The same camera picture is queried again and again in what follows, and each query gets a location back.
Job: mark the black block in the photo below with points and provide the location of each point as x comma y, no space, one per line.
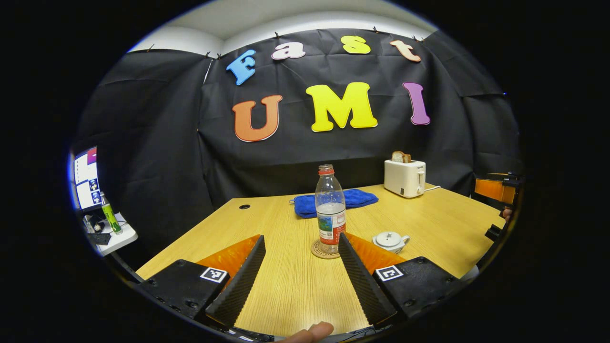
493,232

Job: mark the bread slice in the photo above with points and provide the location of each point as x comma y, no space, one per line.
401,157

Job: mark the white toaster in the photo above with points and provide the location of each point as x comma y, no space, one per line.
404,178

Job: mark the round wooden coaster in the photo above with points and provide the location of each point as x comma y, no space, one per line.
318,252

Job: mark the white teacup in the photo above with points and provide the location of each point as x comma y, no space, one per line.
393,245

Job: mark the dark gadget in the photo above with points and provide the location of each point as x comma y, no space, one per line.
99,225

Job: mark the computer monitor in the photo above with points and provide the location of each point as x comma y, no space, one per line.
87,178

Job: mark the white teacup lid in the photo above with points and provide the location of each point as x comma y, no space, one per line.
388,237

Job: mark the black backdrop cloth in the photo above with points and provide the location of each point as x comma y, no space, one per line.
157,157

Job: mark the white side table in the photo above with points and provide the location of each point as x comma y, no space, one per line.
121,238

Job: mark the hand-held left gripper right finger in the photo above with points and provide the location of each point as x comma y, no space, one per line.
362,281

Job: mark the green drink bottle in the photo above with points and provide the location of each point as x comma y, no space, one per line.
110,216

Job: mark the blue towel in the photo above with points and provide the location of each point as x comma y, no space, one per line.
360,197

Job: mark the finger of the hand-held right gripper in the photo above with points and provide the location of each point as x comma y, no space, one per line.
491,189

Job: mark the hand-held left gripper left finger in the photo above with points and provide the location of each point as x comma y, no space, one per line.
240,281

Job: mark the clear plastic water bottle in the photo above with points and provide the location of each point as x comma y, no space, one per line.
330,214

